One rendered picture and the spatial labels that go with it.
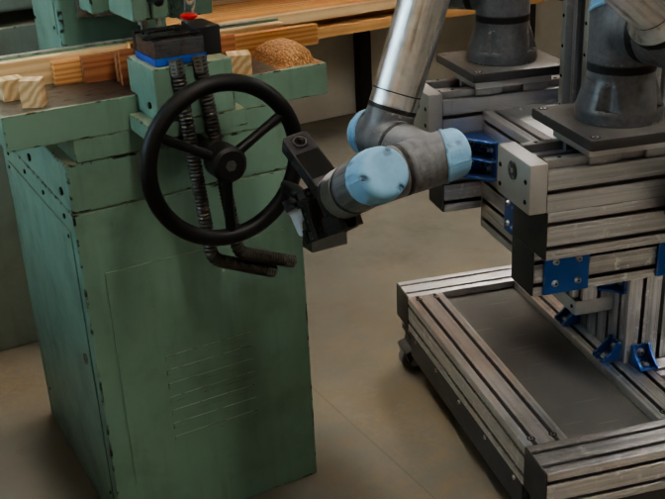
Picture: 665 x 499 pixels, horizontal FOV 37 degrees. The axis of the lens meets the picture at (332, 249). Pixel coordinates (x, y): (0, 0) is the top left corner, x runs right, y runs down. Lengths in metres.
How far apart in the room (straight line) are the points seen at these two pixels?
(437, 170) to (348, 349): 1.37
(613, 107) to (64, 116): 0.92
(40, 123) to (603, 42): 0.94
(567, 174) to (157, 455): 0.96
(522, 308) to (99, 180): 1.13
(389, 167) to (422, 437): 1.12
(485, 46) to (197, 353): 0.89
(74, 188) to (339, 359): 1.12
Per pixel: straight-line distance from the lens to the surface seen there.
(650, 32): 1.61
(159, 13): 1.87
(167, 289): 1.88
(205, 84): 1.59
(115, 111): 1.75
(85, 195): 1.77
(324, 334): 2.78
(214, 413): 2.03
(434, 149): 1.39
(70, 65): 1.87
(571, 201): 1.75
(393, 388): 2.52
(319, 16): 4.11
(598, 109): 1.76
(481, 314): 2.42
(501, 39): 2.17
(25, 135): 1.72
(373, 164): 1.32
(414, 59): 1.48
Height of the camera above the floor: 1.32
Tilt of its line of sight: 23 degrees down
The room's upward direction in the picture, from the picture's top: 3 degrees counter-clockwise
